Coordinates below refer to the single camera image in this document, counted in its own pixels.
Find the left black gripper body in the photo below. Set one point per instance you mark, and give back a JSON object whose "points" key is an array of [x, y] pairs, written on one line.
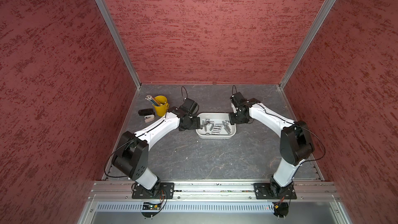
{"points": [[192, 123]]}

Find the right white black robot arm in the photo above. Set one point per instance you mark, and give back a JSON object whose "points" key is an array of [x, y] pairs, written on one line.
{"points": [[296, 143]]}

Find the aluminium front rail frame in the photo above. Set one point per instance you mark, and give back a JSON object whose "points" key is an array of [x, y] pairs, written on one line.
{"points": [[212, 196]]}

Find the left aluminium corner post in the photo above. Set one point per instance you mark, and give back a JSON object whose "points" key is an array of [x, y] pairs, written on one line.
{"points": [[118, 41]]}

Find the black stapler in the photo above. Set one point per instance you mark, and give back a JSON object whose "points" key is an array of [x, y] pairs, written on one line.
{"points": [[146, 112]]}

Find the right aluminium corner post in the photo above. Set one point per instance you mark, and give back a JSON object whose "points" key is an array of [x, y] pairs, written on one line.
{"points": [[313, 30]]}

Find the white small stapler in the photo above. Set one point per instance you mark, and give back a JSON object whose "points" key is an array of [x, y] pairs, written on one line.
{"points": [[149, 118]]}

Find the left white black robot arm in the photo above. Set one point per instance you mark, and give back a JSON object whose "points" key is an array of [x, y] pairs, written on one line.
{"points": [[131, 156]]}

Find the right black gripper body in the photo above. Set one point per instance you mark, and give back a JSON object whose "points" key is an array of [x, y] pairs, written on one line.
{"points": [[238, 117]]}

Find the white plastic storage box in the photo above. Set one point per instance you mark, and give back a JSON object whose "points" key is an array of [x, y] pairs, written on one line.
{"points": [[215, 126]]}

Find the aluminium corner post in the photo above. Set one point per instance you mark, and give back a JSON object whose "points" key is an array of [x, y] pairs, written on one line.
{"points": [[313, 30], [118, 41]]}

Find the yellow pencil cup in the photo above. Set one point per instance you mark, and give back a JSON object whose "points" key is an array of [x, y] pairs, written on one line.
{"points": [[163, 106]]}

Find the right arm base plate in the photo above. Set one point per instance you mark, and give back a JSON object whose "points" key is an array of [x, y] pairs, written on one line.
{"points": [[272, 191]]}

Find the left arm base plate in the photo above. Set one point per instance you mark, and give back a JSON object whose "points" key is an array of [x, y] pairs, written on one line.
{"points": [[152, 190]]}

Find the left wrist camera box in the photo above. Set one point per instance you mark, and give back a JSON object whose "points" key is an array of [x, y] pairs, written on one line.
{"points": [[190, 106]]}

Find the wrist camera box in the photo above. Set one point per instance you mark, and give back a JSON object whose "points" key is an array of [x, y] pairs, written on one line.
{"points": [[190, 106], [238, 100]]}

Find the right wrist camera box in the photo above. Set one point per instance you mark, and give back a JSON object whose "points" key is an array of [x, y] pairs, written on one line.
{"points": [[238, 100]]}

